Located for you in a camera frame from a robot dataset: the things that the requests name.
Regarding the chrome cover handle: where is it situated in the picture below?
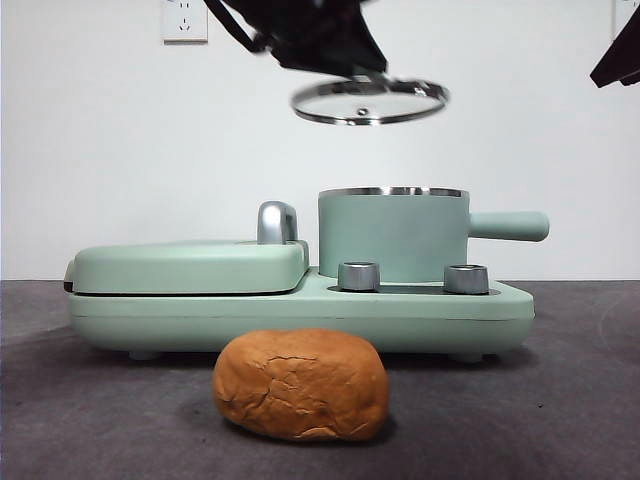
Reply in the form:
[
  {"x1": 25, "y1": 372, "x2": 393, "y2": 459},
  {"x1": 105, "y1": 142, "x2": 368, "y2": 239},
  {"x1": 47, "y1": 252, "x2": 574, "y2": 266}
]
[{"x1": 256, "y1": 200, "x2": 302, "y2": 246}]

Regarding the glass lid with green knob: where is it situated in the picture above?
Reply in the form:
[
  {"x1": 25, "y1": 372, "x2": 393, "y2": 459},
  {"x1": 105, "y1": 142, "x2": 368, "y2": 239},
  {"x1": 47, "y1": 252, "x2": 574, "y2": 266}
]
[{"x1": 289, "y1": 74, "x2": 450, "y2": 127}]

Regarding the white wall socket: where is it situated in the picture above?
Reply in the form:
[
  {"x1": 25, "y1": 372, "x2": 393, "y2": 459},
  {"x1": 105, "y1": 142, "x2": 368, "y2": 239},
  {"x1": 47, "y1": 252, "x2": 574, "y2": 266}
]
[
  {"x1": 161, "y1": 0, "x2": 209, "y2": 45},
  {"x1": 612, "y1": 0, "x2": 637, "y2": 42}
]

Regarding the mint green breakfast machine base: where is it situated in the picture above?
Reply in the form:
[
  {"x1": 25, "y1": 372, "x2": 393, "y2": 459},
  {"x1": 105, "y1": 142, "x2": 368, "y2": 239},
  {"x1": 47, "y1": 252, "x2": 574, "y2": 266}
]
[{"x1": 67, "y1": 266, "x2": 535, "y2": 362}]

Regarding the silver control knob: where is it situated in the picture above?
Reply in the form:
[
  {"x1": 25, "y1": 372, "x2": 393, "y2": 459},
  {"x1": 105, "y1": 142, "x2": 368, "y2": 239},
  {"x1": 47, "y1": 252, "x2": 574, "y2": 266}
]
[
  {"x1": 337, "y1": 260, "x2": 382, "y2": 292},
  {"x1": 443, "y1": 263, "x2": 489, "y2": 295}
]

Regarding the brown potato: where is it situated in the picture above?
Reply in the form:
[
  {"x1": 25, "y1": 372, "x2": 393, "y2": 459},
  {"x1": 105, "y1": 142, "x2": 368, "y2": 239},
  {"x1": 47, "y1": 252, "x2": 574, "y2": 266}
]
[{"x1": 212, "y1": 328, "x2": 390, "y2": 442}]

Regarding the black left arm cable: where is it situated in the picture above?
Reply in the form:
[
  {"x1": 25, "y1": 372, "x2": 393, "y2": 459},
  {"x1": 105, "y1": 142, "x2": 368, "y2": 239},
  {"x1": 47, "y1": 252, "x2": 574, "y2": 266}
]
[{"x1": 203, "y1": 0, "x2": 269, "y2": 55}]

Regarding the mint green handled pot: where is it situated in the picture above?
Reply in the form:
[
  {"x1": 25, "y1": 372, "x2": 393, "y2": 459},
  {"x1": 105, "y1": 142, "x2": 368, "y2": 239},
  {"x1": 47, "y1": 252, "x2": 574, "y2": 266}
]
[{"x1": 317, "y1": 186, "x2": 551, "y2": 282}]

